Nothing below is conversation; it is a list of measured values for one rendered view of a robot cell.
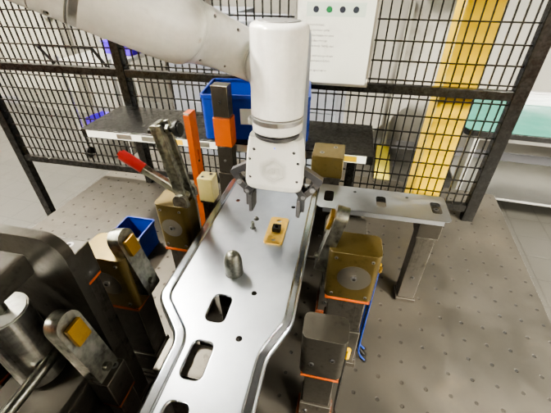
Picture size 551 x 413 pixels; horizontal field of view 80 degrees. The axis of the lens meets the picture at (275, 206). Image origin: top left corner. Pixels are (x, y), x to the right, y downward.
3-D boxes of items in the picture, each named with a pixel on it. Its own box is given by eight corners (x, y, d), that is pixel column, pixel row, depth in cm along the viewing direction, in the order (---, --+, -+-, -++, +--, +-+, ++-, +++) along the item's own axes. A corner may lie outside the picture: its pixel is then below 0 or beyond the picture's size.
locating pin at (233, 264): (240, 286, 58) (238, 259, 54) (223, 283, 58) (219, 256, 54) (245, 273, 60) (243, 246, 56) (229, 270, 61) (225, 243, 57)
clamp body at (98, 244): (167, 384, 72) (120, 264, 50) (122, 374, 74) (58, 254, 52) (180, 356, 77) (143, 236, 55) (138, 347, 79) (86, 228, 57)
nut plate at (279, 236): (281, 246, 64) (281, 241, 63) (262, 242, 64) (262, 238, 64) (289, 220, 70) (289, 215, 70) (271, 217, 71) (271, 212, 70)
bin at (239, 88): (308, 142, 95) (311, 97, 87) (204, 138, 97) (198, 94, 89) (308, 120, 108) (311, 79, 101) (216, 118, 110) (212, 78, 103)
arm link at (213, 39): (79, 13, 47) (264, 90, 62) (61, 29, 34) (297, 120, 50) (91, -59, 43) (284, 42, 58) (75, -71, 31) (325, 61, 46)
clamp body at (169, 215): (206, 319, 86) (184, 209, 65) (170, 311, 87) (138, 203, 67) (215, 298, 91) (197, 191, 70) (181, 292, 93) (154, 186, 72)
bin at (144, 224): (143, 263, 101) (136, 242, 96) (114, 259, 103) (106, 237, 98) (161, 240, 110) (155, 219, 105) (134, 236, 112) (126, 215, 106)
